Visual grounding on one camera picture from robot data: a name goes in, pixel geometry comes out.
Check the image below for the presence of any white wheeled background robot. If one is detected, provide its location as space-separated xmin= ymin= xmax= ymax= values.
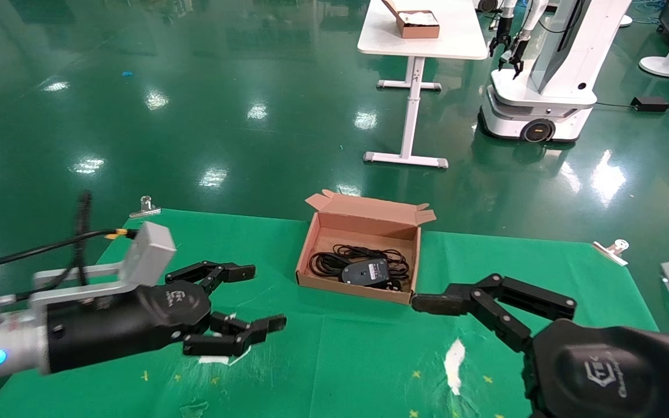
xmin=479 ymin=0 xmax=631 ymax=143

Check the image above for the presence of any black power adapter brick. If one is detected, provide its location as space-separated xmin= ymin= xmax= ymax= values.
xmin=631 ymin=96 xmax=669 ymax=113

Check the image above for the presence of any silver metal binder clip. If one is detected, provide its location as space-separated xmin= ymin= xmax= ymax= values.
xmin=130 ymin=196 xmax=161 ymax=219
xmin=593 ymin=239 xmax=630 ymax=267

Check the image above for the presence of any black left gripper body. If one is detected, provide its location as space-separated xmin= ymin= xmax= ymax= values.
xmin=47 ymin=280 xmax=214 ymax=374

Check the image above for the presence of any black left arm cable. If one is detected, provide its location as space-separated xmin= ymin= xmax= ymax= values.
xmin=0 ymin=190 xmax=138 ymax=291

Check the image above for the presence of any small brown cardboard box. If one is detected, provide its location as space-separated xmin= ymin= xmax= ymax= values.
xmin=382 ymin=0 xmax=441 ymax=39

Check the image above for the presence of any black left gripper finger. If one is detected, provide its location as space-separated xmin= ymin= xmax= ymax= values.
xmin=165 ymin=261 xmax=257 ymax=296
xmin=182 ymin=312 xmax=287 ymax=357

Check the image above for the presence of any black computer mouse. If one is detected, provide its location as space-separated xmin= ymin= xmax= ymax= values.
xmin=340 ymin=259 xmax=391 ymax=286

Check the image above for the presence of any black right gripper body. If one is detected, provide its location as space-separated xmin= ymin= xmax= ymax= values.
xmin=523 ymin=319 xmax=669 ymax=418

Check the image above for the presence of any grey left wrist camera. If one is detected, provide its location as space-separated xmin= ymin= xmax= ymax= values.
xmin=30 ymin=222 xmax=177 ymax=308

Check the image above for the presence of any white standing table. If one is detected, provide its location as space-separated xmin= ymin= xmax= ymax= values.
xmin=358 ymin=0 xmax=490 ymax=170

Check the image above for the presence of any black power cord bundle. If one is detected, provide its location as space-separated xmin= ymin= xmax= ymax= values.
xmin=309 ymin=244 xmax=412 ymax=291

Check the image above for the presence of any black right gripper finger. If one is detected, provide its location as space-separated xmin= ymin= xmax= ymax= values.
xmin=411 ymin=274 xmax=578 ymax=352

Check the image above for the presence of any open brown cardboard box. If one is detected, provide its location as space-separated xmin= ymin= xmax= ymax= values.
xmin=296 ymin=189 xmax=437 ymax=305

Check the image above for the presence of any green table cloth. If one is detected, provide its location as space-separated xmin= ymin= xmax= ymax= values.
xmin=0 ymin=208 xmax=660 ymax=418

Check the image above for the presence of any background robot arm with gripper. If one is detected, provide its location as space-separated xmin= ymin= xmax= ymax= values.
xmin=498 ymin=0 xmax=545 ymax=80
xmin=488 ymin=0 xmax=513 ymax=58

